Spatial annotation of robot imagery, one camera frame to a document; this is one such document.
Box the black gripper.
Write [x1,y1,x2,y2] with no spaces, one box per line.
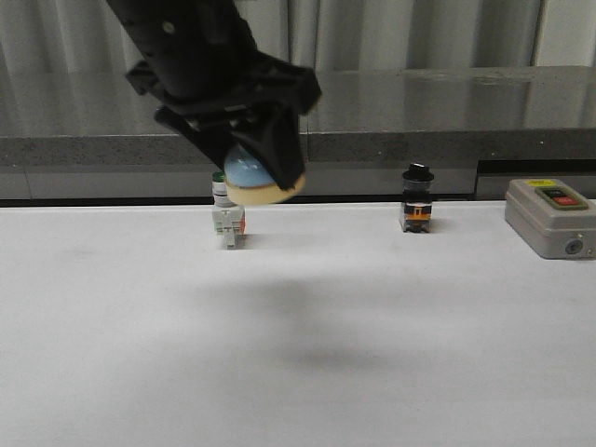
[108,1,321,189]

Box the blue and cream desk bell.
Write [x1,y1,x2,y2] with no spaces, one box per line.
[223,144,306,206]

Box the grey stone counter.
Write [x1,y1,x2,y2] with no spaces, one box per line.
[1,66,595,200]

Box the grey curtain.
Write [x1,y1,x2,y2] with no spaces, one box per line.
[0,0,547,75]

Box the green push button switch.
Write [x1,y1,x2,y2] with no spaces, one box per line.
[211,171,246,249]

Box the black selector knob switch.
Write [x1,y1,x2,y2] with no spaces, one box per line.
[400,163,434,233]

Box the grey power switch box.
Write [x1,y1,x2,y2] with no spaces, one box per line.
[505,179,595,260]

